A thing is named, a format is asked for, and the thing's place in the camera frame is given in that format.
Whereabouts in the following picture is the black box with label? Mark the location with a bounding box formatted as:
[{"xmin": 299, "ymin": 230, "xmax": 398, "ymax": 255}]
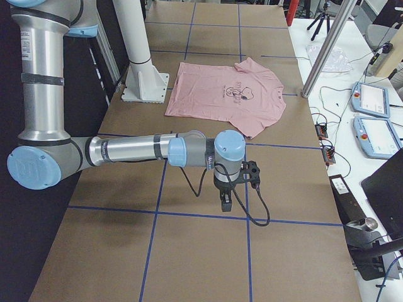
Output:
[{"xmin": 329, "ymin": 174, "xmax": 366, "ymax": 225}]

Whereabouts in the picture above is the teach pendant tablet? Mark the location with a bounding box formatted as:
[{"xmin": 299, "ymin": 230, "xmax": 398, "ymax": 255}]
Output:
[
  {"xmin": 351, "ymin": 82, "xmax": 390, "ymax": 118},
  {"xmin": 353, "ymin": 117, "xmax": 402, "ymax": 160}
]

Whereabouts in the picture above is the clear plastic bag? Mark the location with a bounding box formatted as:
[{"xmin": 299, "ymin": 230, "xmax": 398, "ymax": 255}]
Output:
[{"xmin": 305, "ymin": 45, "xmax": 352, "ymax": 72}]

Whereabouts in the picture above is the metal cylinder clamp stand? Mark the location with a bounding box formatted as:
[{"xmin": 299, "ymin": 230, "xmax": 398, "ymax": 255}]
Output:
[{"xmin": 343, "ymin": 218, "xmax": 402, "ymax": 281}]

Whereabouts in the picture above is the far teach pendant tablet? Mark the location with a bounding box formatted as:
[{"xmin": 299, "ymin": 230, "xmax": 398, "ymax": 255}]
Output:
[{"xmin": 351, "ymin": 82, "xmax": 390, "ymax": 118}]

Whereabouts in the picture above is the grey office chair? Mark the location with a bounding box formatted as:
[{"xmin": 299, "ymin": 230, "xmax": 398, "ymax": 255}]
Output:
[{"xmin": 364, "ymin": 25, "xmax": 398, "ymax": 50}]

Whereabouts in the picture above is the black camera tripod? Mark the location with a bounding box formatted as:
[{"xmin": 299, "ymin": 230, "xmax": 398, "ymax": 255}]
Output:
[{"xmin": 307, "ymin": 1, "xmax": 331, "ymax": 41}]

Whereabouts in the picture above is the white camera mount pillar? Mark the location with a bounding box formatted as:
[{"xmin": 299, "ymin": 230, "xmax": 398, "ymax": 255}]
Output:
[{"xmin": 113, "ymin": 0, "xmax": 169, "ymax": 103}]

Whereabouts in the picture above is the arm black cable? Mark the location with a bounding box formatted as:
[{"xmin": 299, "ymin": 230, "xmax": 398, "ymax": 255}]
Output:
[{"xmin": 179, "ymin": 162, "xmax": 271, "ymax": 227}]

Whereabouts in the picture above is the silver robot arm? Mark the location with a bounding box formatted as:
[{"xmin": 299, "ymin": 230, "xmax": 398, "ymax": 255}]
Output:
[{"xmin": 7, "ymin": 1, "xmax": 248, "ymax": 212}]

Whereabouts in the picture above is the orange connector board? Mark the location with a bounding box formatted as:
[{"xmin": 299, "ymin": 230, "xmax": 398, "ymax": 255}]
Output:
[
  {"xmin": 315, "ymin": 124, "xmax": 328, "ymax": 140},
  {"xmin": 321, "ymin": 145, "xmax": 336, "ymax": 167}
]

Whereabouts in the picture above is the pink snoopy t-shirt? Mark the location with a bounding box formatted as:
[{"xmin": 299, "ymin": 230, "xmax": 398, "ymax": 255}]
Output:
[{"xmin": 165, "ymin": 57, "xmax": 286, "ymax": 139}]

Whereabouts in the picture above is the near teach pendant tablet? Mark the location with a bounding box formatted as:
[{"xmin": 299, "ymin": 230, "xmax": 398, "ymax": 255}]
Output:
[{"xmin": 353, "ymin": 117, "xmax": 402, "ymax": 160}]

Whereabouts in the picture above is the far orange connector board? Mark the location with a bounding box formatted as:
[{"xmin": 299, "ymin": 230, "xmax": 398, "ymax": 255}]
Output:
[{"xmin": 315, "ymin": 124, "xmax": 328, "ymax": 140}]

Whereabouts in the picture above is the black monitor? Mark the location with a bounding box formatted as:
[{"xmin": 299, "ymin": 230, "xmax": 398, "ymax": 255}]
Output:
[{"xmin": 361, "ymin": 150, "xmax": 403, "ymax": 239}]

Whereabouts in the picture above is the near orange connector board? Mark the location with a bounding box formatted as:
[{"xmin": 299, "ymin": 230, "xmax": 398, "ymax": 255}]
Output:
[{"xmin": 321, "ymin": 145, "xmax": 336, "ymax": 167}]

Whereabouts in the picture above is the wooden board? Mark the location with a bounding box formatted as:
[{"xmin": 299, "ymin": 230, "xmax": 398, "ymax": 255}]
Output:
[{"xmin": 376, "ymin": 0, "xmax": 403, "ymax": 78}]

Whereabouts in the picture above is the aluminium frame post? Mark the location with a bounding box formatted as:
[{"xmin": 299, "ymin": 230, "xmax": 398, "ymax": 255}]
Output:
[{"xmin": 301, "ymin": 0, "xmax": 356, "ymax": 98}]

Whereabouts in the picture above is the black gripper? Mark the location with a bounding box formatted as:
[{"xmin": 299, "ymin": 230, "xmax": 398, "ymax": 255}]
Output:
[{"xmin": 213, "ymin": 172, "xmax": 241, "ymax": 212}]

